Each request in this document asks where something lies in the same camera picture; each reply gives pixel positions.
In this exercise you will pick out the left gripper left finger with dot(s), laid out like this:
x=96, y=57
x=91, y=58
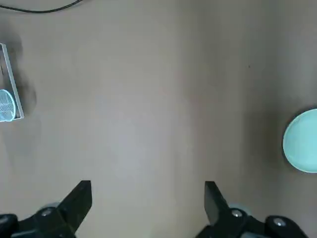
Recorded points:
x=74, y=205

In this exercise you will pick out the pale green plate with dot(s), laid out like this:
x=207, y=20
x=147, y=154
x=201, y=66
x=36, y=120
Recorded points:
x=302, y=141

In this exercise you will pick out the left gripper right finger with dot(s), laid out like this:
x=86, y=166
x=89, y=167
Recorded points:
x=215, y=205

